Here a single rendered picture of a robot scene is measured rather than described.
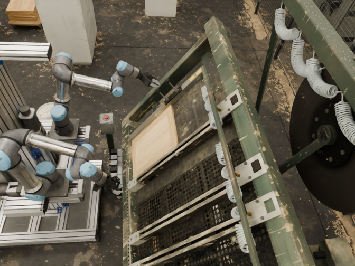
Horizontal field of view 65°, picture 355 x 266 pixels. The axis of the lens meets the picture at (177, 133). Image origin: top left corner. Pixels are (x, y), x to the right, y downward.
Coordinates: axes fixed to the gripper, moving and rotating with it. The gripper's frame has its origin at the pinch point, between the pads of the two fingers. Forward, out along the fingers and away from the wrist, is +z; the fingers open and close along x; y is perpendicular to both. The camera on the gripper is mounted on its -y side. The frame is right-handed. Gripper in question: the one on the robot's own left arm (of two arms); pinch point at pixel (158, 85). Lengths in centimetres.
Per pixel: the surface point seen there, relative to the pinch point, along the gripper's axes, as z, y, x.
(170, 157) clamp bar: 5, -59, 26
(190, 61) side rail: 11.4, -1.6, -28.5
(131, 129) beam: 10, 18, 54
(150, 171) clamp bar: 5, -49, 47
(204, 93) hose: -9, -67, -25
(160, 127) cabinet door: 10.4, -19.6, 24.9
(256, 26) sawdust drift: 262, 279, -119
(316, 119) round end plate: 44, -96, -48
